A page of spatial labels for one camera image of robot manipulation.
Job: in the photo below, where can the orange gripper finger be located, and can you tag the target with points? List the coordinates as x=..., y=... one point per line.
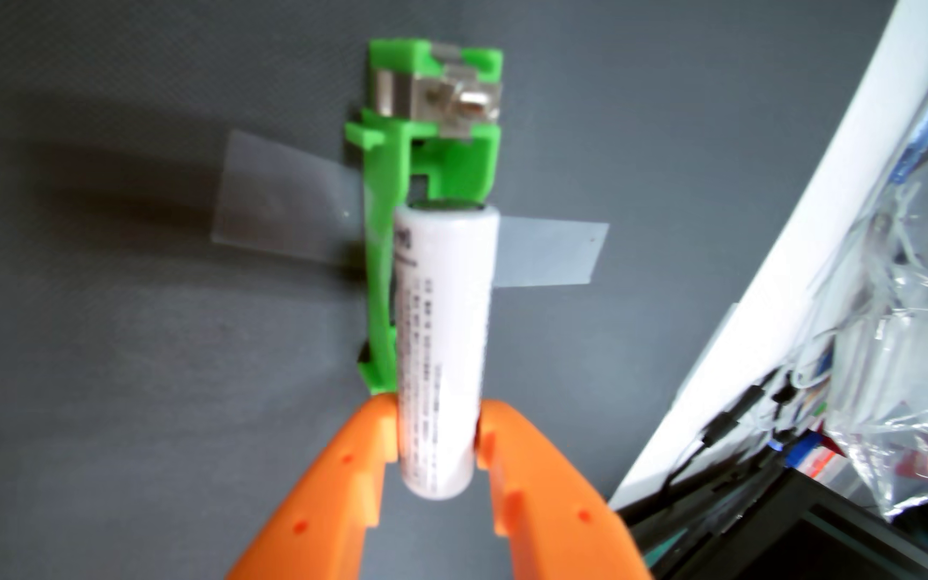
x=561, y=523
x=327, y=515

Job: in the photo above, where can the white cylindrical battery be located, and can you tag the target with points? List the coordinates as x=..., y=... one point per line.
x=444, y=322

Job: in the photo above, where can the green battery holder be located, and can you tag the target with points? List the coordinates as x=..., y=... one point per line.
x=379, y=242

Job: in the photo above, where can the black Dell laptop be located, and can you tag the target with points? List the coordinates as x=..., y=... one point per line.
x=794, y=540

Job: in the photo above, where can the red and blue boxes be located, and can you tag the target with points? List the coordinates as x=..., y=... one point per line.
x=810, y=453

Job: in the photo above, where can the dark grey mat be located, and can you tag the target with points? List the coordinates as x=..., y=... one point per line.
x=109, y=362

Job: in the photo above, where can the clear tape strip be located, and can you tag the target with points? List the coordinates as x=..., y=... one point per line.
x=287, y=197

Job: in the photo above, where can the blue pen in bag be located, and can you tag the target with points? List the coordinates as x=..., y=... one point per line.
x=923, y=129

